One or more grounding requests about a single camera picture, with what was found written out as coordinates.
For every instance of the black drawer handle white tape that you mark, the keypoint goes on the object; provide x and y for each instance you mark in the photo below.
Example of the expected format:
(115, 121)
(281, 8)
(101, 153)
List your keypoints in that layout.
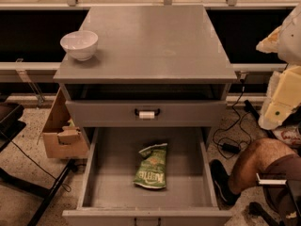
(147, 114)

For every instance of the clear acrylic bracket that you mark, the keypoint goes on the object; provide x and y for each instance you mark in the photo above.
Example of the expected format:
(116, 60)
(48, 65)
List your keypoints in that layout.
(34, 86)

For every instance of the grey top drawer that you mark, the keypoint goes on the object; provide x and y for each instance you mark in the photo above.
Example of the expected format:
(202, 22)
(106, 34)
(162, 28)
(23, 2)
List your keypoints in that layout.
(122, 113)

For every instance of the open grey middle drawer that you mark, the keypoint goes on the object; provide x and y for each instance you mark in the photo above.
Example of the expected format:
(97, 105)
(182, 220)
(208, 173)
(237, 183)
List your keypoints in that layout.
(109, 196)

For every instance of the brown cardboard box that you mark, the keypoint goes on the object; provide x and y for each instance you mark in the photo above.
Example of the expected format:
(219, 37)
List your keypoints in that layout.
(61, 138)

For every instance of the person's bare leg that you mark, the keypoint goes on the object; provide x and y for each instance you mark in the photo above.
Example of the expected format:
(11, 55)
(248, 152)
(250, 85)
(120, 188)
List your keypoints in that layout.
(256, 158)

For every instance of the black shoe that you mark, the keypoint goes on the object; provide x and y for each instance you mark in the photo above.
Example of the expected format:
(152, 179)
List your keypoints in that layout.
(220, 180)

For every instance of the green jalapeno chip bag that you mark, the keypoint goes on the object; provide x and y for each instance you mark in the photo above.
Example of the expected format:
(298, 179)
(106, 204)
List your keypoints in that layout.
(151, 173)

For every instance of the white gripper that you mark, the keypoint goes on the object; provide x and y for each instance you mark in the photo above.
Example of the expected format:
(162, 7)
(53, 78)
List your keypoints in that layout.
(291, 40)

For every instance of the white ceramic bowl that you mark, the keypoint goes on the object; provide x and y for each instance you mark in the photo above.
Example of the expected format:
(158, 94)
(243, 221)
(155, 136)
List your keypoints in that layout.
(80, 45)

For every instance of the red white snack bag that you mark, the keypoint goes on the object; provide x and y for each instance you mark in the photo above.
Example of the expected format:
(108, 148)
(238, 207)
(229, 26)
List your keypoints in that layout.
(290, 135)

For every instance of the grey drawer cabinet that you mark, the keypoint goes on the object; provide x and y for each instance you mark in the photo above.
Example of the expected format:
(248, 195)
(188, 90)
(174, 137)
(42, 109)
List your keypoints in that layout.
(149, 53)

